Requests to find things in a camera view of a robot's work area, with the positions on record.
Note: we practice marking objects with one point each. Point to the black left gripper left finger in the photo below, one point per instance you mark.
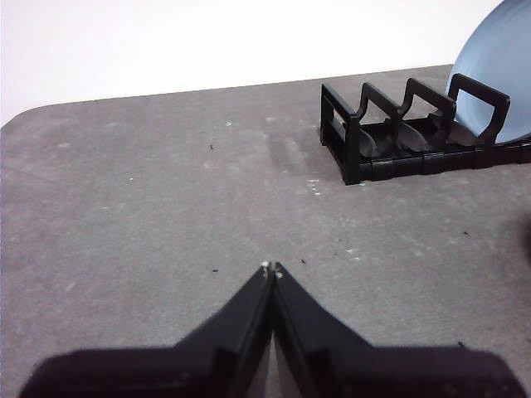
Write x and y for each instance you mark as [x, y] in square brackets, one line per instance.
[186, 365]

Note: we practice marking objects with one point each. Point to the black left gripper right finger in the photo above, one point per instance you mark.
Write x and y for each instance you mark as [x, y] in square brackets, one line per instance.
[357, 369]

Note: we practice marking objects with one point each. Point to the black plate rack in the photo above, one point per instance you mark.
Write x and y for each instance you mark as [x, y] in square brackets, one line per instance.
[373, 166]

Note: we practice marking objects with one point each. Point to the blue plate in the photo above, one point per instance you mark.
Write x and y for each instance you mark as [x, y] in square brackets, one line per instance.
[493, 70]

